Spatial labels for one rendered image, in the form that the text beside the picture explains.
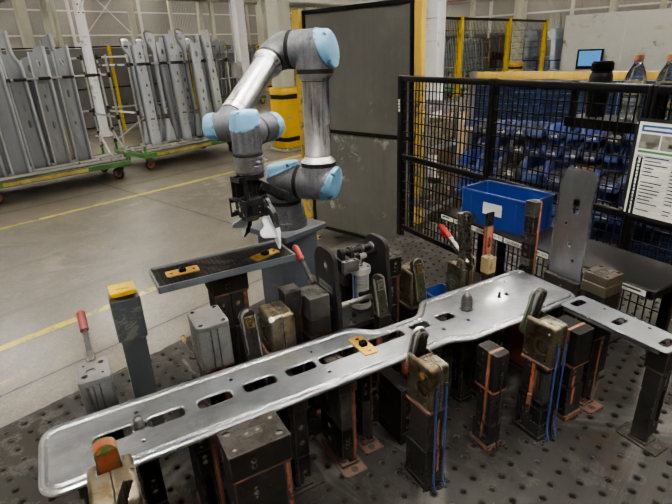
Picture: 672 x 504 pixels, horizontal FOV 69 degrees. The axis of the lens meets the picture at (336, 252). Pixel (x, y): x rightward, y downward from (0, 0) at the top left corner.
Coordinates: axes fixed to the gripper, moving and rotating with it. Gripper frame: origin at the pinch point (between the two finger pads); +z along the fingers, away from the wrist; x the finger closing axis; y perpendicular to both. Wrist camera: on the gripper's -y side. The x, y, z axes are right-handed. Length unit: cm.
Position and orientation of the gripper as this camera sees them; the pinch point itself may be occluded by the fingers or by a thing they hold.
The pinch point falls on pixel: (263, 242)
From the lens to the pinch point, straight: 136.6
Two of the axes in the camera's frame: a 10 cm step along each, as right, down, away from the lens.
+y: -6.7, 3.1, -6.7
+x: 7.4, 2.3, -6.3
